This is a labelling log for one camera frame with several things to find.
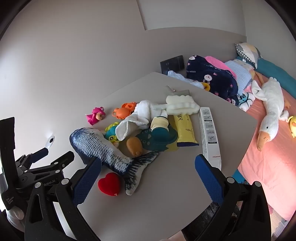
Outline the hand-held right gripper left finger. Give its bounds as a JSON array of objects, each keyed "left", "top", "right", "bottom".
[{"left": 24, "top": 158, "right": 102, "bottom": 241}]

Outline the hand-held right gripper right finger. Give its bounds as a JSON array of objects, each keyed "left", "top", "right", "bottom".
[{"left": 195, "top": 154, "right": 272, "bottom": 241}]

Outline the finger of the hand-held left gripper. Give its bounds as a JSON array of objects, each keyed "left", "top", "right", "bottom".
[
  {"left": 21, "top": 151, "right": 75, "bottom": 193},
  {"left": 15, "top": 148, "right": 49, "bottom": 171}
]

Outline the blue fish plush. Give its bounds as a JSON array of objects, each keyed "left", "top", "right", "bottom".
[{"left": 69, "top": 127, "right": 160, "bottom": 196}]

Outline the teal green frog toy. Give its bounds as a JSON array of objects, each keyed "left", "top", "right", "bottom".
[{"left": 102, "top": 123, "right": 121, "bottom": 147}]

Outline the person's left hand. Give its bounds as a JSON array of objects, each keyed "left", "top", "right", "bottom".
[{"left": 6, "top": 205, "right": 27, "bottom": 233}]

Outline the red heart plush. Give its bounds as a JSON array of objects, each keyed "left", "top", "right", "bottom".
[{"left": 98, "top": 172, "right": 121, "bottom": 197}]

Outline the long white box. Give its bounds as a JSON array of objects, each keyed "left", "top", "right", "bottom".
[{"left": 199, "top": 107, "right": 222, "bottom": 168}]

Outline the yellow packet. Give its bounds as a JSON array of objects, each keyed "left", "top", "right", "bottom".
[{"left": 168, "top": 113, "right": 200, "bottom": 147}]

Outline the brown plush potato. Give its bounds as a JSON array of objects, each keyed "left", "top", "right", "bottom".
[{"left": 126, "top": 136, "right": 143, "bottom": 158}]

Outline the pink dinosaur toy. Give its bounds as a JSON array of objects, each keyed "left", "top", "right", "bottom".
[{"left": 86, "top": 106, "right": 107, "bottom": 126}]

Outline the pink bed sheet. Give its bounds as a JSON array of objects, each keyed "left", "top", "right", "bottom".
[{"left": 238, "top": 72, "right": 296, "bottom": 220}]

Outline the teal dinosaur pouch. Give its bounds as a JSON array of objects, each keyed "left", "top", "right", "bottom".
[{"left": 135, "top": 124, "right": 179, "bottom": 153}]

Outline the orange crab sand mold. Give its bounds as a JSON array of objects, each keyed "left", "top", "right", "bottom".
[{"left": 112, "top": 108, "right": 134, "bottom": 120}]

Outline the teal yellow sock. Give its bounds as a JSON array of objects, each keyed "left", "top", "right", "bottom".
[{"left": 150, "top": 116, "right": 173, "bottom": 139}]

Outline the white cloth toy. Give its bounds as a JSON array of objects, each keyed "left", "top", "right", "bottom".
[{"left": 115, "top": 100, "right": 169, "bottom": 141}]

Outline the white blue printed cloth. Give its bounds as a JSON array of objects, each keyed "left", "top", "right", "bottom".
[{"left": 236, "top": 91, "right": 256, "bottom": 112}]

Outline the white goose plush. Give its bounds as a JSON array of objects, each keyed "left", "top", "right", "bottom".
[{"left": 251, "top": 77, "right": 292, "bottom": 152}]

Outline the yellow duck toy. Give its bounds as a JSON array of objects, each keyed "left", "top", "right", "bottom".
[{"left": 288, "top": 116, "right": 296, "bottom": 138}]

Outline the navy rabbit print blanket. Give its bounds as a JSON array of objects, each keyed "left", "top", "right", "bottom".
[{"left": 186, "top": 55, "right": 239, "bottom": 105}]

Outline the light blue baby cloth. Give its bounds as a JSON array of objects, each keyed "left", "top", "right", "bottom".
[{"left": 167, "top": 71, "right": 205, "bottom": 90}]

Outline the light blue blanket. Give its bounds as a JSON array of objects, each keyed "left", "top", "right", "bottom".
[{"left": 224, "top": 59, "right": 252, "bottom": 94}]

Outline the black box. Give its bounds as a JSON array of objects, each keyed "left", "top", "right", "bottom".
[{"left": 160, "top": 55, "right": 185, "bottom": 75}]

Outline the teal cloth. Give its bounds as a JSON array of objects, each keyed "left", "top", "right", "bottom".
[{"left": 255, "top": 57, "right": 296, "bottom": 98}]

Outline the checkered pillow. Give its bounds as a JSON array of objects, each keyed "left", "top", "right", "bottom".
[{"left": 235, "top": 42, "right": 263, "bottom": 69}]

